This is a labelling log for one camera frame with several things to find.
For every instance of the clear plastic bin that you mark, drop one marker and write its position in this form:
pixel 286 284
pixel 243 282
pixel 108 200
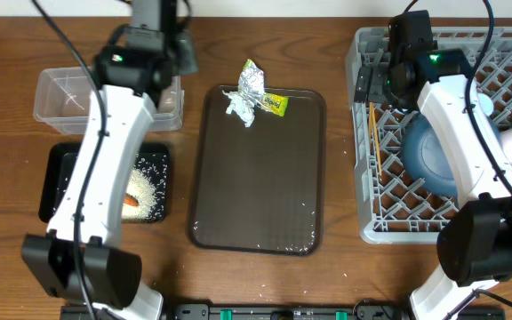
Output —
pixel 62 101

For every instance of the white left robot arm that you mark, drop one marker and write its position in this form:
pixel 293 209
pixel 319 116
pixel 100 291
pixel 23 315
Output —
pixel 78 257

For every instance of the wooden chopstick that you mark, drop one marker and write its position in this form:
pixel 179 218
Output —
pixel 378 159
pixel 372 126

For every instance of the dark blue plate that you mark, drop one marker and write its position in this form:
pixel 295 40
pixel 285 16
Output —
pixel 423 158

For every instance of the silver foil wrapper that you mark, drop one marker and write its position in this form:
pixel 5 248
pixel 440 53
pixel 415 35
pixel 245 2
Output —
pixel 249 93

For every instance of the pile of white rice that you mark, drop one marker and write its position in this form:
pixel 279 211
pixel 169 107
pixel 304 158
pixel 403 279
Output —
pixel 148 184

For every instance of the brown serving tray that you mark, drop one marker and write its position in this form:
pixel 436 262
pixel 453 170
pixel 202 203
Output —
pixel 260 188

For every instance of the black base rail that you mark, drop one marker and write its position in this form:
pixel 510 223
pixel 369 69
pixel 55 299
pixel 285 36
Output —
pixel 362 312

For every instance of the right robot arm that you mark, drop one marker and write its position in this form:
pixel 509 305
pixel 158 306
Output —
pixel 475 248

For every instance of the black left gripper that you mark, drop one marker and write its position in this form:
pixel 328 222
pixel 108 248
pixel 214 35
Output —
pixel 188 51

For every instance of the light blue cup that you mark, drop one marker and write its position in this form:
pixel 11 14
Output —
pixel 486 103

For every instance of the orange carrot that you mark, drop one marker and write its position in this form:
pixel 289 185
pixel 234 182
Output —
pixel 131 200

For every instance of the yellow snack packet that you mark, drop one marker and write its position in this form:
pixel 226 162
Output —
pixel 274 104

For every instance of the black rectangular tray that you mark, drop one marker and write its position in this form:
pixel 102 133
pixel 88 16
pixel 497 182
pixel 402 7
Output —
pixel 60 166

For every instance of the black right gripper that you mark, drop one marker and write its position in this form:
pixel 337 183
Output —
pixel 375 92

